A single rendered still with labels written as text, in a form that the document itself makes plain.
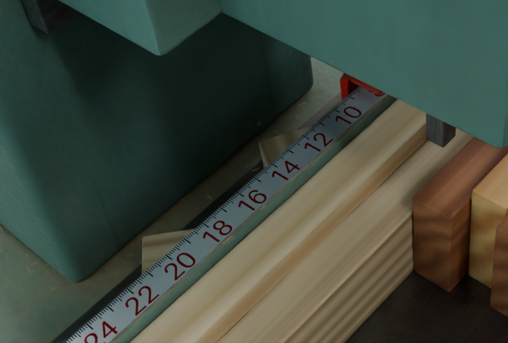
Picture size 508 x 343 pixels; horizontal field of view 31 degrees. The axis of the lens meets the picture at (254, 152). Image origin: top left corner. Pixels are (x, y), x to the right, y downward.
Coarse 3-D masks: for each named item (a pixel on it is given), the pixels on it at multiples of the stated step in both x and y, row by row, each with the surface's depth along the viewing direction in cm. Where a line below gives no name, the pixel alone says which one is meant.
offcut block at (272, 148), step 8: (304, 128) 56; (280, 136) 56; (288, 136) 56; (296, 136) 56; (264, 144) 56; (272, 144) 56; (280, 144) 56; (288, 144) 56; (264, 152) 56; (272, 152) 55; (280, 152) 55; (264, 160) 56; (272, 160) 55
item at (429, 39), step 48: (240, 0) 36; (288, 0) 34; (336, 0) 32; (384, 0) 30; (432, 0) 28; (480, 0) 27; (336, 48) 34; (384, 48) 32; (432, 48) 30; (480, 48) 28; (432, 96) 31; (480, 96) 30
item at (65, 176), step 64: (0, 0) 41; (0, 64) 43; (64, 64) 46; (128, 64) 49; (192, 64) 53; (256, 64) 57; (0, 128) 45; (64, 128) 48; (128, 128) 51; (192, 128) 55; (256, 128) 60; (0, 192) 53; (64, 192) 50; (128, 192) 54; (64, 256) 52
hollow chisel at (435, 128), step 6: (426, 114) 37; (426, 120) 38; (432, 120) 37; (438, 120) 37; (426, 126) 38; (432, 126) 38; (438, 126) 37; (444, 126) 37; (450, 126) 38; (426, 132) 38; (432, 132) 38; (438, 132) 38; (444, 132) 38; (450, 132) 38; (426, 138) 38; (432, 138) 38; (438, 138) 38; (444, 138) 38; (450, 138) 38; (438, 144) 38; (444, 144) 38
